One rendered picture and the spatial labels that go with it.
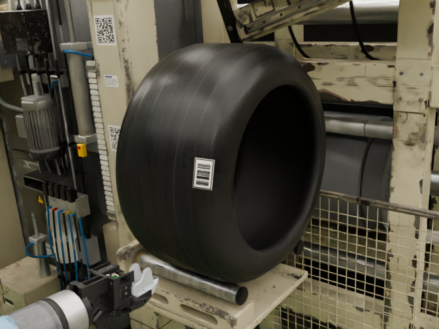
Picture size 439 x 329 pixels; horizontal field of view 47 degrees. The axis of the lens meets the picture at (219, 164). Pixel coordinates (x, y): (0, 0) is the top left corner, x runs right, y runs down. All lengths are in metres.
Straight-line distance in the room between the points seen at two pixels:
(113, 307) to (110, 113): 0.61
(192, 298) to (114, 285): 0.37
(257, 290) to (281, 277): 0.09
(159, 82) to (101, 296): 0.46
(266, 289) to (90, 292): 0.61
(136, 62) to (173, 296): 0.61
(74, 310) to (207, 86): 0.49
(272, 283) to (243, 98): 0.61
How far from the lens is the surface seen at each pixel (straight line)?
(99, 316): 1.01
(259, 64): 1.12
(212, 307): 1.28
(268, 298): 1.41
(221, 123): 1.01
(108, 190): 1.55
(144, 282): 1.06
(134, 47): 1.36
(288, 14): 1.49
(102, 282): 0.99
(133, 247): 1.42
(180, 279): 1.33
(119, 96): 1.38
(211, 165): 0.99
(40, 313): 0.92
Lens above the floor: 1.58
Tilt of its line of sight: 19 degrees down
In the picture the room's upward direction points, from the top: 4 degrees counter-clockwise
